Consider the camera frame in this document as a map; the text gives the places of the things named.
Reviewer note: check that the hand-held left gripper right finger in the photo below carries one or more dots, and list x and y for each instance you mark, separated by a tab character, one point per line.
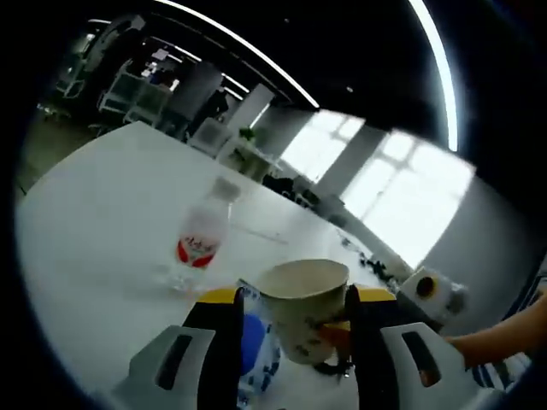
367	341

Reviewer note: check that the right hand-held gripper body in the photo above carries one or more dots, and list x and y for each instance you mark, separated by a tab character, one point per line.
444	303

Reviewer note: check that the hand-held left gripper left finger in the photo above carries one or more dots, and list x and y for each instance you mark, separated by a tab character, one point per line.
213	333

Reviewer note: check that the white paper cup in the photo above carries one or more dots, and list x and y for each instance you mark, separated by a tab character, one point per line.
299	316

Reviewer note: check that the clear bag with blue disc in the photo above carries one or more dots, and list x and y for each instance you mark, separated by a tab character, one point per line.
254	341

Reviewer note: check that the clear bottle with red label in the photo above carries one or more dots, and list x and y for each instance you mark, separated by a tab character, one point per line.
201	230

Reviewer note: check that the black clutter on table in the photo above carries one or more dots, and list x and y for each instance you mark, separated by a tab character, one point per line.
376	262

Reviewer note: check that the white table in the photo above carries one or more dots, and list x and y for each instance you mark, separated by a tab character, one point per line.
107	205

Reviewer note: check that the potted green plant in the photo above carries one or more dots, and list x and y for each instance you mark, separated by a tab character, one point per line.
248	134

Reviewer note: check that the white shelving rack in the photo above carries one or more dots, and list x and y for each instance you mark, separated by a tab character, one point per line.
128	91

